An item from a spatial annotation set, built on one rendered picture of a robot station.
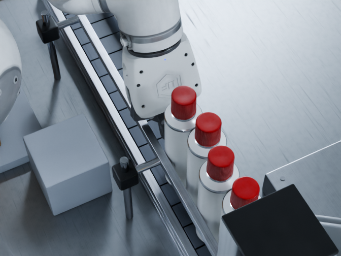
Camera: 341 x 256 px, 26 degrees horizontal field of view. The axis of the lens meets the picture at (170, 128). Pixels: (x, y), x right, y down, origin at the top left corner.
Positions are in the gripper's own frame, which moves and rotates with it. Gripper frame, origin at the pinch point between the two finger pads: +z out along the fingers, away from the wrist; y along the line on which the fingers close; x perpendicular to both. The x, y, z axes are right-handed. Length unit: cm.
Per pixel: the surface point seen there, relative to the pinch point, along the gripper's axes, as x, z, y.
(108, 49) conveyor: 23.8, -2.0, -0.4
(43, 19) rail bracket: 21.7, -12.4, -9.9
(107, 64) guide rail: 12.3, -6.5, -4.0
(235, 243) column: -58, -38, -17
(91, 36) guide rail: 18.2, -8.6, -4.1
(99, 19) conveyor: 30.4, -4.3, 0.9
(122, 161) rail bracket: -6.6, -3.2, -9.8
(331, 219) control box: -57, -35, -10
